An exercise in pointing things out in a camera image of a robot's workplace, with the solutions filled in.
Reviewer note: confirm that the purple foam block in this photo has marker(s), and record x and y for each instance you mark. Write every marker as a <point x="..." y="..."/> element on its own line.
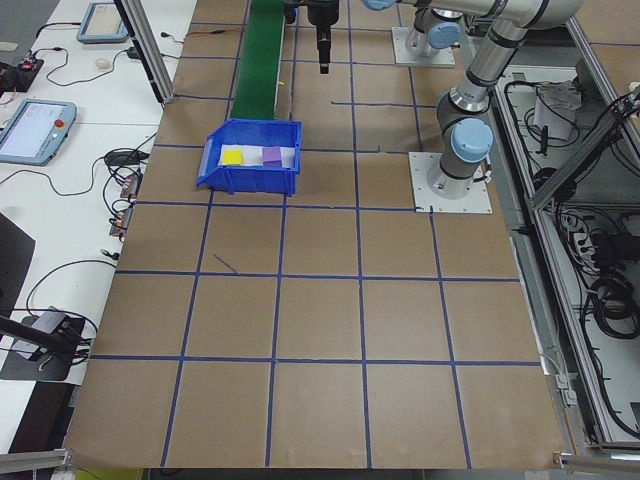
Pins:
<point x="272" y="156"/>

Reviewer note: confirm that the yellow foam block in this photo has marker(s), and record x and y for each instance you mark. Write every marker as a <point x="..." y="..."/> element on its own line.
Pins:
<point x="233" y="157"/>

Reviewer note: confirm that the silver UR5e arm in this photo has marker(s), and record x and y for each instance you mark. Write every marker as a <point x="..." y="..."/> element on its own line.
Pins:
<point x="470" y="140"/>
<point x="442" y="36"/>

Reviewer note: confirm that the green conveyor belt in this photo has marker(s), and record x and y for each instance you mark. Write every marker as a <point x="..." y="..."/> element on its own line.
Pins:
<point x="257" y="60"/>

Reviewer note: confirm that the blue plastic storage bin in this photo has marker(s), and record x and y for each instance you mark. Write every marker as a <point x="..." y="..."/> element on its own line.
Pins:
<point x="260" y="180"/>

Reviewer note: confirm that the black power adapter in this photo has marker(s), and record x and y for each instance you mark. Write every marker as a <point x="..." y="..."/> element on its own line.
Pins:
<point x="133" y="53"/>
<point x="120" y="159"/>

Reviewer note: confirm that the beige round object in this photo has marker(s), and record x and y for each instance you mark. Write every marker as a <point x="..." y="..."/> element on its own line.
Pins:
<point x="103" y="63"/>

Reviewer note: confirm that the light blue teach pendant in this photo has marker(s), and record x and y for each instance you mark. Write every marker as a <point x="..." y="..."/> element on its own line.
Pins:
<point x="102" y="22"/>
<point x="30" y="130"/>

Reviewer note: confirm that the small circuit board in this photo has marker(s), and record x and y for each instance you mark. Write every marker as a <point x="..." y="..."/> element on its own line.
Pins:
<point x="121" y="220"/>
<point x="131" y="186"/>

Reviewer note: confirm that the black device with red part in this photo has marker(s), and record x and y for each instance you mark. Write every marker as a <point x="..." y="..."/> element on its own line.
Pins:
<point x="20" y="75"/>

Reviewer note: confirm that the white power strip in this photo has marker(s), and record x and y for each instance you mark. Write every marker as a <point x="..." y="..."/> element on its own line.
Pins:
<point x="582" y="247"/>

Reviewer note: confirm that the black power bricks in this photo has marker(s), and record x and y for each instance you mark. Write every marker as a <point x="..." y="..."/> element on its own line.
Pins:
<point x="610" y="247"/>

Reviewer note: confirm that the black flat panel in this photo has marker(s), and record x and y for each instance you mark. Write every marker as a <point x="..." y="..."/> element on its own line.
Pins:
<point x="12" y="260"/>

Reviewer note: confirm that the small grey box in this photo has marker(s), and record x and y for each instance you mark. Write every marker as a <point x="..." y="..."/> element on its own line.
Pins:
<point x="47" y="320"/>

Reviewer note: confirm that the black stand pole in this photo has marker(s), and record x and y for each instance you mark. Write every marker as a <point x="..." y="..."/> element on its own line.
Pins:
<point x="25" y="332"/>

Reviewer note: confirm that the aluminium corner bar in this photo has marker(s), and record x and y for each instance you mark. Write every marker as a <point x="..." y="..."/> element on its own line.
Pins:
<point x="600" y="456"/>
<point x="35" y="459"/>

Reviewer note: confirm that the white square base plate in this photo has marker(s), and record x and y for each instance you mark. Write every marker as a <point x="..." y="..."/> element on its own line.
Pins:
<point x="475" y="200"/>
<point x="400" y="50"/>

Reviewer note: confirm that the aluminium profile post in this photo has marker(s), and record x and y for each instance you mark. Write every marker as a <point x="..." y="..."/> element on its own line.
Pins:
<point x="152" y="60"/>

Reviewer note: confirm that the white box in frame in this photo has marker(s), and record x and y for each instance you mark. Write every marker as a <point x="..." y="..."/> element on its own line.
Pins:
<point x="552" y="115"/>

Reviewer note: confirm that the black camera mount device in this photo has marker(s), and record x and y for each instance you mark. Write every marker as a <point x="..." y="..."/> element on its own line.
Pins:
<point x="40" y="367"/>

